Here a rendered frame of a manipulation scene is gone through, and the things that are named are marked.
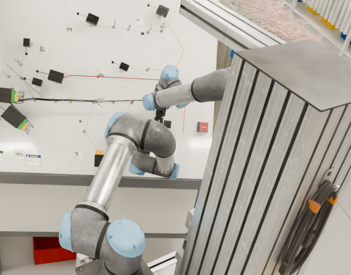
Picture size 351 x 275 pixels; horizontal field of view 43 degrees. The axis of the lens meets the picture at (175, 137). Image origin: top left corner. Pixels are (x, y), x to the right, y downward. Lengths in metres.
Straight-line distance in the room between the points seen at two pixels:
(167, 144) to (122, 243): 0.43
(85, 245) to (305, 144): 0.77
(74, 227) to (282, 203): 0.68
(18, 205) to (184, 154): 0.94
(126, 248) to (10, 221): 1.40
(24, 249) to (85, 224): 1.78
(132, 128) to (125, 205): 1.02
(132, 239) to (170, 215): 1.27
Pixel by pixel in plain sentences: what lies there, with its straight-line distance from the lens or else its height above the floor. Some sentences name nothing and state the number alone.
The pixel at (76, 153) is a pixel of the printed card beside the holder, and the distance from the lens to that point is 2.34.
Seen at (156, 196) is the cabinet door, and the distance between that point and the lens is 2.51.
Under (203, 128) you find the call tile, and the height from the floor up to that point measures 1.11.
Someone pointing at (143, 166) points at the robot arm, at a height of 1.16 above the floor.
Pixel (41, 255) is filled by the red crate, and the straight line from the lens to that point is 3.00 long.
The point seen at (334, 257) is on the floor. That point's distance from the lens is 3.59.
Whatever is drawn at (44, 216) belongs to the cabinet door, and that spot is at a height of 0.52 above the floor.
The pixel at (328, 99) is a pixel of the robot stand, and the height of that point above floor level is 2.03.
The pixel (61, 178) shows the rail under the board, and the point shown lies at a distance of 2.36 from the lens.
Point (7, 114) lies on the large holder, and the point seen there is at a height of 1.18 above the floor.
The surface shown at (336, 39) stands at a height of 0.66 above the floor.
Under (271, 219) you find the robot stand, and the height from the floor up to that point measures 1.74.
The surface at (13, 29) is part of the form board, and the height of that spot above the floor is 1.44.
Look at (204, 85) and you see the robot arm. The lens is 1.62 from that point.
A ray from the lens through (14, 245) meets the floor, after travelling 3.19.
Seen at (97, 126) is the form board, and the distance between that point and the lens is 2.34.
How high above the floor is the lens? 2.41
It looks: 35 degrees down
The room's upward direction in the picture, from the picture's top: 11 degrees clockwise
